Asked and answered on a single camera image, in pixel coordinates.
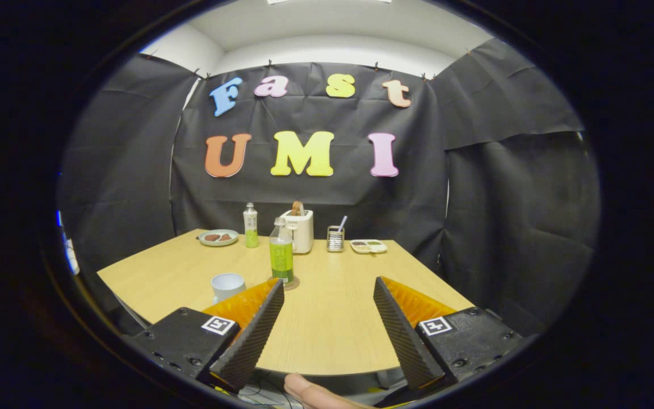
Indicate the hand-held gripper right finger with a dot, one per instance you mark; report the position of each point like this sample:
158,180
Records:
403,335

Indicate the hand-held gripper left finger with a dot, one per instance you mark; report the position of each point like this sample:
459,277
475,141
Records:
256,335

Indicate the white cup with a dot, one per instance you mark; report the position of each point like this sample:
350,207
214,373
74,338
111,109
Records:
228,287

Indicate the round brown coaster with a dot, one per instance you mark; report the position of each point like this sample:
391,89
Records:
295,282

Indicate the green label juice bottle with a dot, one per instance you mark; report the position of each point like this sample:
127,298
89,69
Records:
281,258

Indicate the slim white label drink bottle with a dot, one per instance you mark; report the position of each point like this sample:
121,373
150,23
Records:
251,227

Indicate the wooden table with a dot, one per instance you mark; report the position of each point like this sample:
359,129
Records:
332,318

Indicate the white divided snack tray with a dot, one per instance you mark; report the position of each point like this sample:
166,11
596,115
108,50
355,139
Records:
368,246

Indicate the grey plate with meat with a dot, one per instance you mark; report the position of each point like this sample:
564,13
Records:
218,242

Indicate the cream toaster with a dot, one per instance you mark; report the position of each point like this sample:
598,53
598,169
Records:
303,233

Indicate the metal utensil holder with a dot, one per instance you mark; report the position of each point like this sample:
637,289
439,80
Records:
335,240

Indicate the brown bread slice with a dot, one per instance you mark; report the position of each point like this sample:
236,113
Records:
297,208

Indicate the white and blue equipment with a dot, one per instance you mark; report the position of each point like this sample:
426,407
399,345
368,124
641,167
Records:
70,255

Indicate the ceiling light panel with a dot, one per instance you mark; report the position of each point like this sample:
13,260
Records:
327,1

